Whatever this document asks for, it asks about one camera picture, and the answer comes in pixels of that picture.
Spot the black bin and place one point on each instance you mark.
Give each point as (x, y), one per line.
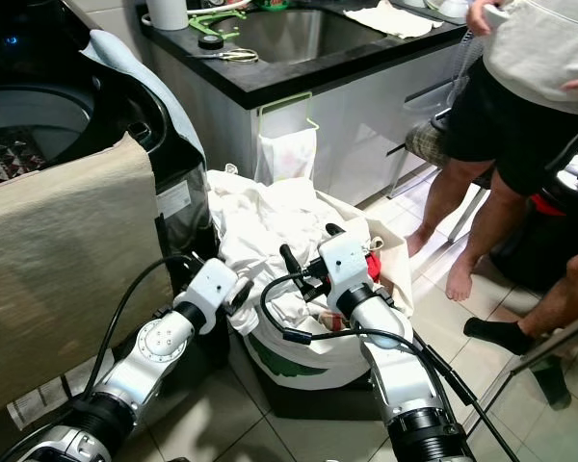
(539, 245)

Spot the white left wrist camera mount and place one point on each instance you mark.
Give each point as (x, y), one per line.
(210, 287)

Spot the stool with plaid cushion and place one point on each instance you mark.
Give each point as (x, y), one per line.
(427, 142)

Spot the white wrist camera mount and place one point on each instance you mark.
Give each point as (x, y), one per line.
(345, 262)
(210, 287)

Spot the white kitchen cabinet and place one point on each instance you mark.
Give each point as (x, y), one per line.
(366, 120)

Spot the green plastic tool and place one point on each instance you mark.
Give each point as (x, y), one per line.
(212, 21)

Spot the barefoot person in black shorts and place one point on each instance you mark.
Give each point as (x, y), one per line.
(511, 125)

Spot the white hanging plastic bag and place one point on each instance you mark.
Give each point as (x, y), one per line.
(287, 152)

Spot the black top-load washing machine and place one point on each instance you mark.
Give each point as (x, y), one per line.
(149, 120)

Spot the glass table with metal frame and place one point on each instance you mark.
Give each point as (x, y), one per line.
(549, 404)

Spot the red white patterned garment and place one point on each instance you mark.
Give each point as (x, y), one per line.
(10, 159)

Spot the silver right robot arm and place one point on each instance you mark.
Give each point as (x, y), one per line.
(400, 366)

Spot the white paper labels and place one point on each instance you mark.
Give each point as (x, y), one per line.
(43, 402)

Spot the cream dish cloth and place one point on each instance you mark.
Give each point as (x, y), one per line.
(385, 18)

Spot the person leg with black sock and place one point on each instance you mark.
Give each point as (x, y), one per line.
(515, 332)

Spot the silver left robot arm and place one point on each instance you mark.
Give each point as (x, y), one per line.
(144, 361)

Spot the white green laundry bag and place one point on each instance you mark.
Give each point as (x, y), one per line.
(303, 361)

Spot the light blue cloth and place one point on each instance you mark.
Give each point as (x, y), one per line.
(135, 67)

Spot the white bowl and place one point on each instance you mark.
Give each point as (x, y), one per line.
(453, 7)

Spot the steel scissors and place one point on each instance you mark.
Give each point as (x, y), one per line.
(234, 56)

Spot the black kitchen countertop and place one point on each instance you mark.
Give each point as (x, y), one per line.
(279, 82)

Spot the stainless steel sink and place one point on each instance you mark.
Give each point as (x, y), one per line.
(294, 34)

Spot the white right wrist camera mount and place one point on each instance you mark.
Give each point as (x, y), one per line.
(345, 262)

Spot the white paper roll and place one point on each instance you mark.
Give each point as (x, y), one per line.
(167, 12)

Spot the red brown cloth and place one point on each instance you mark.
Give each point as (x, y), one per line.
(329, 322)

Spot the beige woven towel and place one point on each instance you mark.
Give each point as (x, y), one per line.
(67, 269)

